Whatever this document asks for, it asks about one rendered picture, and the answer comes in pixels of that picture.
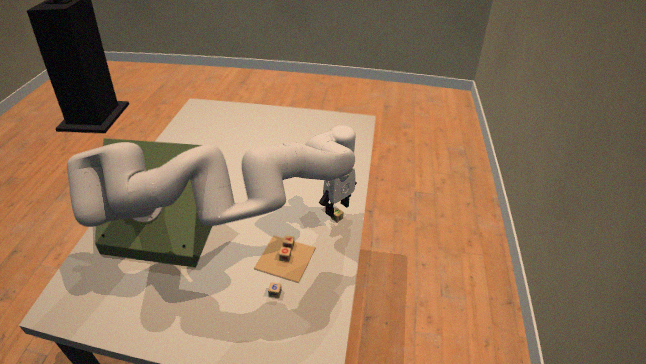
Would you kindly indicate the tan flat mat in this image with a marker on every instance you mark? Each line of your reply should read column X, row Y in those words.
column 293, row 270

